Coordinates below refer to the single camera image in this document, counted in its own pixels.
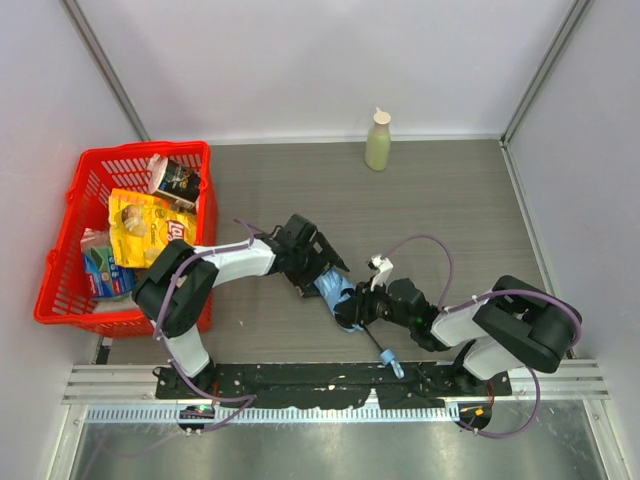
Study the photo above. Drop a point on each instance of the yellow Lays chip bag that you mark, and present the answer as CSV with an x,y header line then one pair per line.
x,y
142,225

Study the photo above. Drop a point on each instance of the dark coffee carton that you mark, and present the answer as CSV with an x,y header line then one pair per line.
x,y
173,182

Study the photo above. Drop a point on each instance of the blue green snack box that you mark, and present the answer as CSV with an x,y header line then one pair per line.
x,y
105,279

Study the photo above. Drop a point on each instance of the cream cap lotion bottle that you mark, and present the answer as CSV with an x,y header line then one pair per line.
x,y
378,142

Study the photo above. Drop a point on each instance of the light blue folding umbrella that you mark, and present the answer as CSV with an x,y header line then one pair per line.
x,y
336,289

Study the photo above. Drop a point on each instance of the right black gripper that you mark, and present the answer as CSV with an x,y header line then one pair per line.
x,y
361,306

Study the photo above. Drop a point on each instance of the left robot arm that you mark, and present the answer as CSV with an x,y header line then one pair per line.
x,y
173,292

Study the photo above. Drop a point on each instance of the red plastic basket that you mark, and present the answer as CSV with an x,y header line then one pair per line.
x,y
64,296

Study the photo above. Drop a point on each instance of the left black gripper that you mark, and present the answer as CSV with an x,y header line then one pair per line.
x,y
315,270

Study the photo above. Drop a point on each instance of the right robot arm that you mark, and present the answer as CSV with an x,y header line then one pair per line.
x,y
510,326

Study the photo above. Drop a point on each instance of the white slotted cable duct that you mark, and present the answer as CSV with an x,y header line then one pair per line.
x,y
175,413

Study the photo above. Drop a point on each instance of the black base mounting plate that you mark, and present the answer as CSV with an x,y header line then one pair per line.
x,y
339,386

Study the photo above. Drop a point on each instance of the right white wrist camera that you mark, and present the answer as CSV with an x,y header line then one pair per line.
x,y
382,267

